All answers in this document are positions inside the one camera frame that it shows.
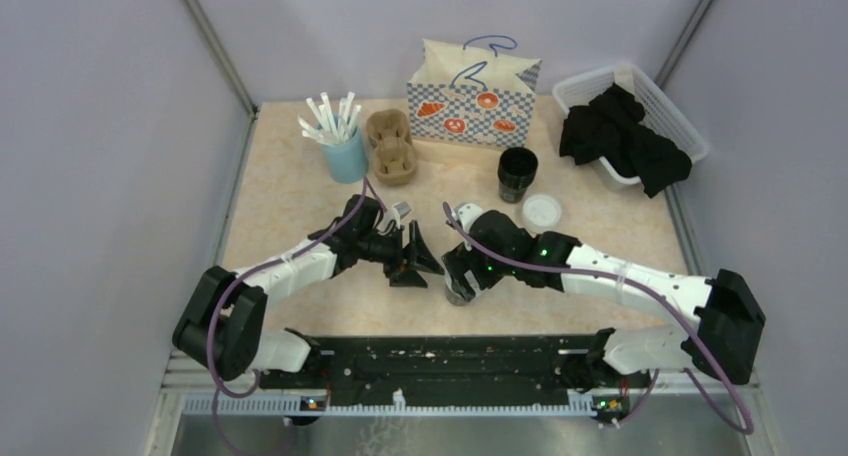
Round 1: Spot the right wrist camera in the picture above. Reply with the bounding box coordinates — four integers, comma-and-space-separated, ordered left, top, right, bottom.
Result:
453, 203, 485, 233

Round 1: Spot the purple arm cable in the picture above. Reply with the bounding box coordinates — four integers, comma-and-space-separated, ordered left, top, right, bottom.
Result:
205, 176, 392, 456
441, 201, 757, 436

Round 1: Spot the white plastic basket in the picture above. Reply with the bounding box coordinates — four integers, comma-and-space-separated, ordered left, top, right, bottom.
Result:
553, 65, 708, 198

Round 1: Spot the white wrapped straws bundle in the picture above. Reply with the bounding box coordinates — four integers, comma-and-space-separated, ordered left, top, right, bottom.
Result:
297, 91, 362, 147

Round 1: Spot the black cloth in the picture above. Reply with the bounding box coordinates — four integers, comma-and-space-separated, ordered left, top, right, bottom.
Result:
558, 84, 693, 198

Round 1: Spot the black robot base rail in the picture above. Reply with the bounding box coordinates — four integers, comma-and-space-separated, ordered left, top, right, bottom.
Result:
259, 331, 651, 417

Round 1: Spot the blue straw holder cup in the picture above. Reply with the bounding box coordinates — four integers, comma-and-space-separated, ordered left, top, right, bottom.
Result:
319, 127, 369, 184

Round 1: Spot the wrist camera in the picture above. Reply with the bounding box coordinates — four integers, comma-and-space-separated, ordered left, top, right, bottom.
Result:
453, 203, 485, 233
392, 201, 412, 220

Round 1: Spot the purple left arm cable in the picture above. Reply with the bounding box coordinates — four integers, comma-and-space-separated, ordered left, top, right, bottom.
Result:
205, 176, 392, 456

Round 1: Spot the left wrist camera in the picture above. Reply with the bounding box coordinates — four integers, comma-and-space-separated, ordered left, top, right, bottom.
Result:
392, 201, 412, 220

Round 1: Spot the checkered paper takeout bag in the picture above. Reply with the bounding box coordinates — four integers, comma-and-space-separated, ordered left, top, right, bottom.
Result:
406, 35, 542, 149

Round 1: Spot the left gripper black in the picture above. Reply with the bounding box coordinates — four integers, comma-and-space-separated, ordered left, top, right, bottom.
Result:
358, 221, 444, 289

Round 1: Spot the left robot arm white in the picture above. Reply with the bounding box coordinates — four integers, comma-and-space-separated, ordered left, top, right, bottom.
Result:
171, 194, 444, 390

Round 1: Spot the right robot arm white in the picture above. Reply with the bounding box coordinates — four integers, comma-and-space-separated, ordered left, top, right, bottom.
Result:
442, 203, 766, 388

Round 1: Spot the black coffee cup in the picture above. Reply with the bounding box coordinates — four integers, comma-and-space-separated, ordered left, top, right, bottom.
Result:
444, 273, 476, 306

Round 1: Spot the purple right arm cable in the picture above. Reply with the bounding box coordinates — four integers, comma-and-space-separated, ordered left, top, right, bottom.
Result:
441, 201, 757, 436

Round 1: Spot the stack of black cups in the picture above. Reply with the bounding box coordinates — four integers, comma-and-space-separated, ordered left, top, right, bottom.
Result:
497, 147, 539, 203

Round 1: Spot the stack of white lids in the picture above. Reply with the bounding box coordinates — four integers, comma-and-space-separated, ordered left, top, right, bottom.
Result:
521, 193, 563, 233

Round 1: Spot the cardboard cup carrier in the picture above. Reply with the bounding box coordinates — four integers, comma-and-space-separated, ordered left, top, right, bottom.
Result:
366, 109, 418, 186

